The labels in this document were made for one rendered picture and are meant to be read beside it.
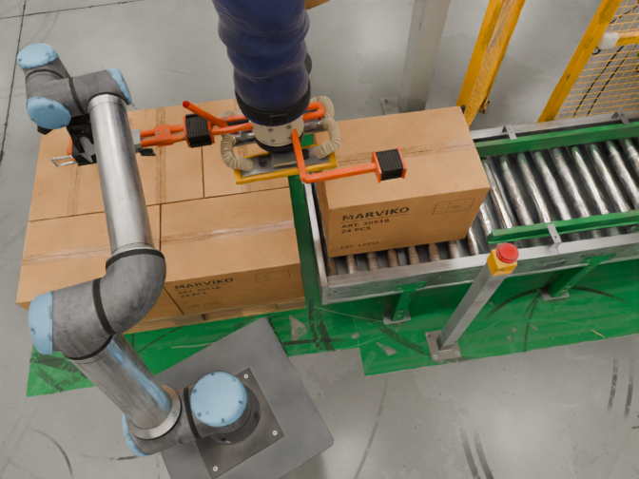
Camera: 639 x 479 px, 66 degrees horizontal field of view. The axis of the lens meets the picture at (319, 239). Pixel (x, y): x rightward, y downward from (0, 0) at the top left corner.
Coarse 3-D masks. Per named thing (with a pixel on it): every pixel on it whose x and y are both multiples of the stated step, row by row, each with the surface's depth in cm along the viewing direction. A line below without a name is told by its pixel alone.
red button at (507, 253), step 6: (498, 246) 160; (504, 246) 159; (510, 246) 159; (498, 252) 159; (504, 252) 158; (510, 252) 158; (516, 252) 158; (498, 258) 159; (504, 258) 158; (510, 258) 158; (516, 258) 158
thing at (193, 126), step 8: (208, 112) 157; (184, 120) 155; (192, 120) 157; (200, 120) 157; (184, 128) 154; (192, 128) 155; (200, 128) 155; (208, 128) 154; (184, 136) 153; (192, 136) 153; (200, 136) 153; (208, 136) 154; (192, 144) 156; (200, 144) 156; (208, 144) 157
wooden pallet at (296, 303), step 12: (288, 300) 248; (300, 300) 251; (204, 312) 246; (216, 312) 258; (228, 312) 258; (240, 312) 258; (252, 312) 258; (264, 312) 258; (144, 324) 256; (156, 324) 256; (168, 324) 256; (180, 324) 255
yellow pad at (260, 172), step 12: (312, 144) 167; (252, 156) 166; (264, 156) 165; (312, 156) 164; (252, 168) 163; (264, 168) 162; (276, 168) 162; (288, 168) 163; (312, 168) 163; (324, 168) 164; (240, 180) 161; (252, 180) 162
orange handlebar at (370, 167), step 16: (320, 112) 158; (160, 128) 156; (176, 128) 157; (224, 128) 156; (240, 128) 156; (144, 144) 154; (160, 144) 156; (304, 176) 147; (320, 176) 146; (336, 176) 147
